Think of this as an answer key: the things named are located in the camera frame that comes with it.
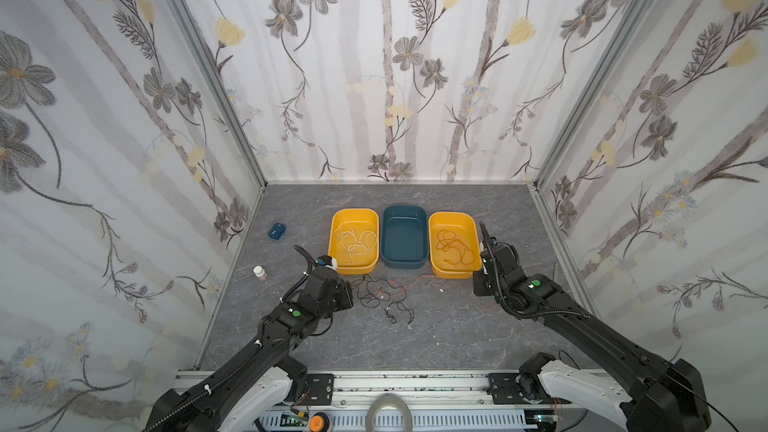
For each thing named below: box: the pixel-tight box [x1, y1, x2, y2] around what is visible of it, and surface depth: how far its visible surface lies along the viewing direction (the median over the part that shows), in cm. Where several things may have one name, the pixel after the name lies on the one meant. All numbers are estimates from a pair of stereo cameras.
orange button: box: [310, 412, 330, 432], surface depth 64 cm
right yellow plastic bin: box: [428, 211, 482, 280], surface depth 101 cm
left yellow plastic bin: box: [328, 208, 380, 275], surface depth 101 cm
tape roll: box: [366, 393, 414, 432], surface depth 70 cm
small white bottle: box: [253, 265, 268, 281], surface depth 94 cm
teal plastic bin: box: [380, 205, 429, 269], surface depth 106 cm
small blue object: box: [268, 222, 287, 240], surface depth 106 cm
